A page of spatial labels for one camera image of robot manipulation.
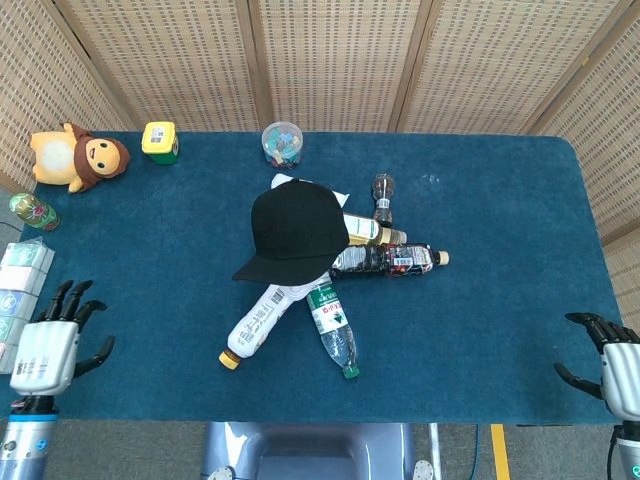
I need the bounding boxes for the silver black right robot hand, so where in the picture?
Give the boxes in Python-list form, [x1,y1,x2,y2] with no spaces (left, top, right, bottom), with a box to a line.
[553,312,640,419]

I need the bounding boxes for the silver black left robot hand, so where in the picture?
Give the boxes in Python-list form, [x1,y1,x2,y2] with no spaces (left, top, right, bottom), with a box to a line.
[9,279,116,396]

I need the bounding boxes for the black baseball cap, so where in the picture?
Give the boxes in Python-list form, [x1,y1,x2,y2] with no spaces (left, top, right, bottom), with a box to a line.
[232,181,351,286]

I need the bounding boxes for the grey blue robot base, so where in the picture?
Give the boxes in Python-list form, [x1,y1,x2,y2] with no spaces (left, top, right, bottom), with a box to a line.
[199,422,442,480]

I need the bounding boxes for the yellow-capped white tea bottle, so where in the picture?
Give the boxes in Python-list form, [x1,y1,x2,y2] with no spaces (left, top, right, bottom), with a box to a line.
[218,282,301,371]

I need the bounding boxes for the dark drink bottle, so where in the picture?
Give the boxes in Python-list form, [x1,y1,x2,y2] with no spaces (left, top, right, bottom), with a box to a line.
[329,242,450,279]

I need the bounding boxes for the green-capped clear water bottle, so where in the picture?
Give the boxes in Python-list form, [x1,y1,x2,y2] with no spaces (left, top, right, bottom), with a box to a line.
[305,279,361,381]

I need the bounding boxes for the blue print tissue pack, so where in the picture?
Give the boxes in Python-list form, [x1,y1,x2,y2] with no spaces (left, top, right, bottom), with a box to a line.
[0,288,41,321]

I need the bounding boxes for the pink tissue pack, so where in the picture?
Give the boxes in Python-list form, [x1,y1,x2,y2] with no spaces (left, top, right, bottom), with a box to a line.
[0,267,51,292]

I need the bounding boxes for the yellow floor tape strip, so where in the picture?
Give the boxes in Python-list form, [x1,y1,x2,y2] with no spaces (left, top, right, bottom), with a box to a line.
[490,423,512,480]

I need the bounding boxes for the blue table cloth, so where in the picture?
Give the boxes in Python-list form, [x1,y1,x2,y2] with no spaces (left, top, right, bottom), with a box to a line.
[0,130,626,426]

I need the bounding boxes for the brown plush monkey toy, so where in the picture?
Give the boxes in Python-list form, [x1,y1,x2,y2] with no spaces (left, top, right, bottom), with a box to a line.
[29,122,132,194]

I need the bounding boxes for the green box yellow lid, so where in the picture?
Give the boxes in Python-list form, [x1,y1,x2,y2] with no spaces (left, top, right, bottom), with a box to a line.
[141,121,180,165]

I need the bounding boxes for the yellow drink bottle green label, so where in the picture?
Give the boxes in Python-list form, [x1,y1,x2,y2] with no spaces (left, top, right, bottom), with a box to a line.
[342,212,409,247]

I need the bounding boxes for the small clear dark bottle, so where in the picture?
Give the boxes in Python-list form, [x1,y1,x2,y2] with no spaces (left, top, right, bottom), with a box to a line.
[371,173,396,226]

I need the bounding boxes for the clear jar of colourful clips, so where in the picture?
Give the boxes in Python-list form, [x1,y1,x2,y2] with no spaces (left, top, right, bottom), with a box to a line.
[261,121,305,167]

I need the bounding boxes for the blue cable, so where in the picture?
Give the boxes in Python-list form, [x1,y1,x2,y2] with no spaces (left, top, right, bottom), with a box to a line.
[468,424,482,480]

